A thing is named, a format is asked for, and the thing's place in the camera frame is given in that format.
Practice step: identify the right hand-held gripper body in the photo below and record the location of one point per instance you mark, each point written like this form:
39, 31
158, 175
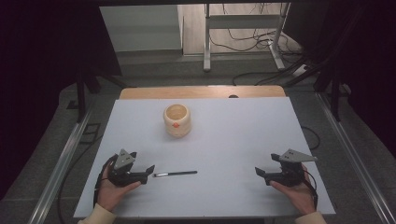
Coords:
288, 177

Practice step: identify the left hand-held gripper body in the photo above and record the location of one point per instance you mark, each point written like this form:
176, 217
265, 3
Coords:
124, 179

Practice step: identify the black pen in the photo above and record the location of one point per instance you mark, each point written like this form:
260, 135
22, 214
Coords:
179, 173

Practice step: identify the cream ceramic cup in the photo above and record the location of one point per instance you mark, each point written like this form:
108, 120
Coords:
177, 124

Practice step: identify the person's left hand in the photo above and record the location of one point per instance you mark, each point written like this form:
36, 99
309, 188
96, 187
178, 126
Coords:
110, 194

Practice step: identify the person's right hand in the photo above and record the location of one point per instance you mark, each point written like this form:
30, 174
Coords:
299, 196

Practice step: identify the white table board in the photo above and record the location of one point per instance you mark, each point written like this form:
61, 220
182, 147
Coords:
218, 140

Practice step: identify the black metal stand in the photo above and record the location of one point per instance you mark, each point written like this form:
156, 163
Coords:
81, 99
335, 96

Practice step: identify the white power strip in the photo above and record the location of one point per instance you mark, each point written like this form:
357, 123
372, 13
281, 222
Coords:
300, 70

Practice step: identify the wooden table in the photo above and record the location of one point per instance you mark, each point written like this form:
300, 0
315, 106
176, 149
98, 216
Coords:
199, 92

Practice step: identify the grey cabinet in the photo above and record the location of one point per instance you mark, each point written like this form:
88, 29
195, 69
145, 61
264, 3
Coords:
141, 29

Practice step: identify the black floor bracket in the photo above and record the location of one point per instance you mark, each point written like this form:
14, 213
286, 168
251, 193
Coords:
90, 133

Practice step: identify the metal floor rail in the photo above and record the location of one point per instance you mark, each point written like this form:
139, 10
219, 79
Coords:
358, 161
57, 174

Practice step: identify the white metal desk frame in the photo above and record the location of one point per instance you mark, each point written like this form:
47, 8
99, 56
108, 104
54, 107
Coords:
243, 21

